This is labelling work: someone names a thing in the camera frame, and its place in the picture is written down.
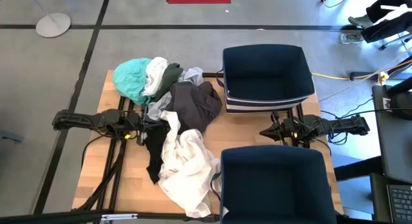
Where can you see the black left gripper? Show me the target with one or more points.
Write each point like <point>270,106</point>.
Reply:
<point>142,124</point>

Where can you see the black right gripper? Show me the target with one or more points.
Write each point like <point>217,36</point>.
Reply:
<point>289,129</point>

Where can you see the black garment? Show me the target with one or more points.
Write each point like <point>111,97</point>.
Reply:
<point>156,150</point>

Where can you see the dark grey garment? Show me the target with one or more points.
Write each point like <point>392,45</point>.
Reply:
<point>193,105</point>

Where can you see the small white garment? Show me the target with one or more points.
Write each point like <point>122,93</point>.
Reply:
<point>154,76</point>

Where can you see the dark green garment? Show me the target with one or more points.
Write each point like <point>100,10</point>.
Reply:
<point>170,76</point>

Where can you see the large cream white garment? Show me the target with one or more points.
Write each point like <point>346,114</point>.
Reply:
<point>186,166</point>

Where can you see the teal garment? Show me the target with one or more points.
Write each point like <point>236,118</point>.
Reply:
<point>128,79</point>

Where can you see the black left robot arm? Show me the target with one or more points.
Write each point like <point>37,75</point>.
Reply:
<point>83,121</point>

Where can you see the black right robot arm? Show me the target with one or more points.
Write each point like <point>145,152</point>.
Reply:
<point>347,125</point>

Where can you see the navy white striped fabric bin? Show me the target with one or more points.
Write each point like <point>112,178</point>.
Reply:
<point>273,185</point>
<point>264,76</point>

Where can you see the dark grey desk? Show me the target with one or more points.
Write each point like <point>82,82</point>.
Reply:
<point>392,146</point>

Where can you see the person's shoe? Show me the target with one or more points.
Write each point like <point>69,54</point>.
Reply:
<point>351,39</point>
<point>360,21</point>

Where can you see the yellow white plug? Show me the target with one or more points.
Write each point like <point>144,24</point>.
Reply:
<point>383,77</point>

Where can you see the black rounded desk device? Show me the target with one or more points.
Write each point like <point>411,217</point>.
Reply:
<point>402,105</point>

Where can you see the dark laptop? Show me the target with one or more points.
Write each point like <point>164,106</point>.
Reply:
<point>399,201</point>

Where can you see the grey floor object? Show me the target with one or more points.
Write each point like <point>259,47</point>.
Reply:
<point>9,136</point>

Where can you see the grey chair base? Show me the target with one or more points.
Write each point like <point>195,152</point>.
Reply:
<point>394,42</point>

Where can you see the person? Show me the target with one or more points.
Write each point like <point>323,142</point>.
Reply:
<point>386,27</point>

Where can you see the black aluminium rig frame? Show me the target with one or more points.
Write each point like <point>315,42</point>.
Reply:
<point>48,217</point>

